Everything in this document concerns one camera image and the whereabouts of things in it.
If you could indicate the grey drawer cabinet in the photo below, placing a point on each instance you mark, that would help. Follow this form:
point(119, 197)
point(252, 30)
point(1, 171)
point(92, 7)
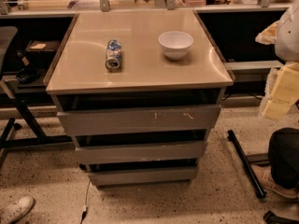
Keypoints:
point(146, 78)

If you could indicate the grey middle drawer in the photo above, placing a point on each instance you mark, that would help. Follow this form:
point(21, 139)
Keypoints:
point(143, 152)

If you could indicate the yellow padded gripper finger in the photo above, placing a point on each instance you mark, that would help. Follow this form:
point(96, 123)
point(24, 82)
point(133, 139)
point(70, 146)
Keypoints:
point(281, 91)

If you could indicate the black trouser leg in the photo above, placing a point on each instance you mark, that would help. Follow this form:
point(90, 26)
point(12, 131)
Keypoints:
point(283, 156)

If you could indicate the crushed blue soda can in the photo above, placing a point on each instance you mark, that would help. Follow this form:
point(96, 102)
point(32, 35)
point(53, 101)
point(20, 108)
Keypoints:
point(113, 55)

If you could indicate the grey bottom drawer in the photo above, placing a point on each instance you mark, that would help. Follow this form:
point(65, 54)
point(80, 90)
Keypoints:
point(143, 176)

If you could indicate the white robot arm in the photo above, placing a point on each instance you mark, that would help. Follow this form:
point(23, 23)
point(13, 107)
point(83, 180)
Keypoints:
point(284, 35)

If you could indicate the white shoe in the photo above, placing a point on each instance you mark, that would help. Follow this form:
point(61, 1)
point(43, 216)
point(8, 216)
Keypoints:
point(16, 210)

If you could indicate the grey drawer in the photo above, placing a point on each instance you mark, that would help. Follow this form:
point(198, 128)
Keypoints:
point(143, 176)
point(139, 120)
point(143, 152)

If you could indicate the grey top drawer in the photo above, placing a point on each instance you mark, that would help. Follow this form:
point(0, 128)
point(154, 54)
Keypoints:
point(139, 120)

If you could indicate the black box with note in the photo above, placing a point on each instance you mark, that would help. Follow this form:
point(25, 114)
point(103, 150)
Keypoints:
point(41, 53)

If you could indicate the tan shoe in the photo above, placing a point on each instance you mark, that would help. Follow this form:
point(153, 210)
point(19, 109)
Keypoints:
point(274, 182)

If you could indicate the white bowl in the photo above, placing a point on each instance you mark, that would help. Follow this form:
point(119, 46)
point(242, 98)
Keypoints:
point(175, 44)

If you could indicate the black metal bar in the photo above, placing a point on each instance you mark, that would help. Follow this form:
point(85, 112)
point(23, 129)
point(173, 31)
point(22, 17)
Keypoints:
point(259, 191)

